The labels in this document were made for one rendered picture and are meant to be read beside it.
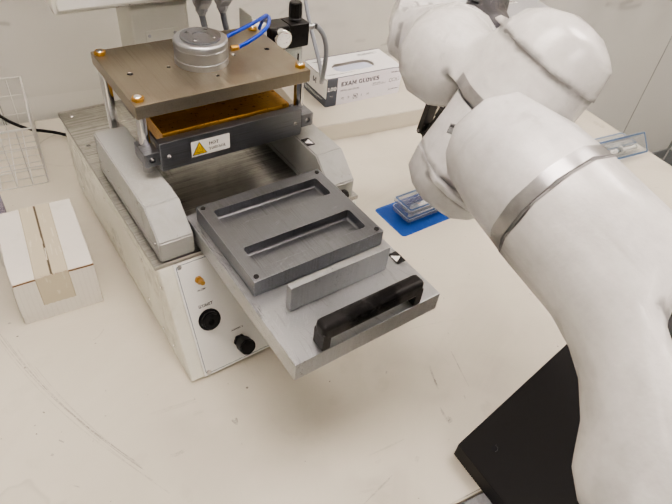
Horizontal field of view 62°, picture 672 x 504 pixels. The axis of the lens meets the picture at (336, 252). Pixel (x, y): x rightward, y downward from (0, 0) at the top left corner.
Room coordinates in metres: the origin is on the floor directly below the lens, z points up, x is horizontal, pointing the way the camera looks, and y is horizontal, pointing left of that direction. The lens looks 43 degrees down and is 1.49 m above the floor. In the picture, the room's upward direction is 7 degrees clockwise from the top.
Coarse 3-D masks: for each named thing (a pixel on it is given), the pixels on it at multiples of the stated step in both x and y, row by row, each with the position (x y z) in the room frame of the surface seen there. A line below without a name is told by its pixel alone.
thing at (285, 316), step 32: (192, 224) 0.58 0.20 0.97; (352, 256) 0.56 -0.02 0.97; (384, 256) 0.54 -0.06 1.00; (288, 288) 0.45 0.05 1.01; (320, 288) 0.47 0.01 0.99; (352, 288) 0.50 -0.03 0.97; (256, 320) 0.44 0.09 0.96; (288, 320) 0.43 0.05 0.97; (384, 320) 0.45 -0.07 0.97; (288, 352) 0.39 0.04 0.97; (320, 352) 0.39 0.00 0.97
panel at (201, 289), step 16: (176, 272) 0.54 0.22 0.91; (192, 272) 0.55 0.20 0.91; (208, 272) 0.56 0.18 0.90; (192, 288) 0.54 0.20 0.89; (208, 288) 0.55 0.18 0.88; (224, 288) 0.56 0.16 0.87; (192, 304) 0.53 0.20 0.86; (208, 304) 0.54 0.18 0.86; (224, 304) 0.55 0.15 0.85; (192, 320) 0.51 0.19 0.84; (224, 320) 0.54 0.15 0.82; (240, 320) 0.55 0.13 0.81; (208, 336) 0.51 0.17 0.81; (224, 336) 0.53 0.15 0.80; (256, 336) 0.55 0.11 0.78; (208, 352) 0.50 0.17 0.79; (224, 352) 0.51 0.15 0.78; (240, 352) 0.52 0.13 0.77; (256, 352) 0.54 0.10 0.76; (208, 368) 0.49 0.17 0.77
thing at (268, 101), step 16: (256, 96) 0.80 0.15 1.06; (272, 96) 0.80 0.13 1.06; (176, 112) 0.72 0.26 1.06; (192, 112) 0.73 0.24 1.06; (208, 112) 0.73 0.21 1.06; (224, 112) 0.74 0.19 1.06; (240, 112) 0.74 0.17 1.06; (256, 112) 0.75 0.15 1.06; (160, 128) 0.67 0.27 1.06; (176, 128) 0.68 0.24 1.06; (192, 128) 0.69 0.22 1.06
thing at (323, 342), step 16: (384, 288) 0.47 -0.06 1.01; (400, 288) 0.47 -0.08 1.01; (416, 288) 0.48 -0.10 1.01; (352, 304) 0.44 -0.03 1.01; (368, 304) 0.44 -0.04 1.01; (384, 304) 0.45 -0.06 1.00; (416, 304) 0.48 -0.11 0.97; (320, 320) 0.41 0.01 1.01; (336, 320) 0.41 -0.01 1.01; (352, 320) 0.42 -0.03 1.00; (320, 336) 0.40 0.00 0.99
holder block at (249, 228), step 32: (256, 192) 0.64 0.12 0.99; (288, 192) 0.66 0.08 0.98; (320, 192) 0.68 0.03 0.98; (224, 224) 0.58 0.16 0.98; (256, 224) 0.57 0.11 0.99; (288, 224) 0.58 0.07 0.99; (320, 224) 0.60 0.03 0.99; (352, 224) 0.61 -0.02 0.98; (224, 256) 0.52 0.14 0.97; (256, 256) 0.52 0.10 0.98; (288, 256) 0.53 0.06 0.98; (320, 256) 0.52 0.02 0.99; (256, 288) 0.46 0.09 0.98
